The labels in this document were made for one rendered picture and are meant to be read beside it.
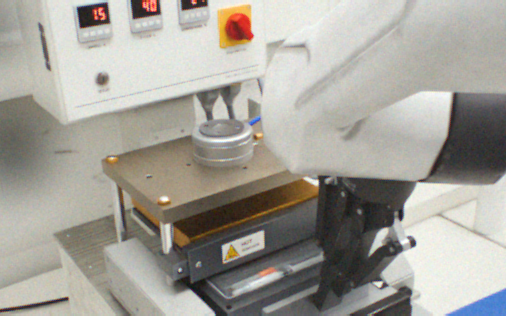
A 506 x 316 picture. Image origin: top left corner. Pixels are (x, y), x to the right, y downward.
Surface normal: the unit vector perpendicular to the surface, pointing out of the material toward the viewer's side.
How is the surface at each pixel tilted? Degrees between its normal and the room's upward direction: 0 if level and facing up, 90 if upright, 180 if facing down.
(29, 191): 90
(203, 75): 90
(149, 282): 0
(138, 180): 0
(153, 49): 90
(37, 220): 90
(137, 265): 0
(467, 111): 59
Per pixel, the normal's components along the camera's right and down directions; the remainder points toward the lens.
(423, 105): 0.15, 0.07
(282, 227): 0.53, 0.36
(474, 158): 0.00, 0.55
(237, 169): -0.05, -0.89
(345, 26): -0.96, -0.07
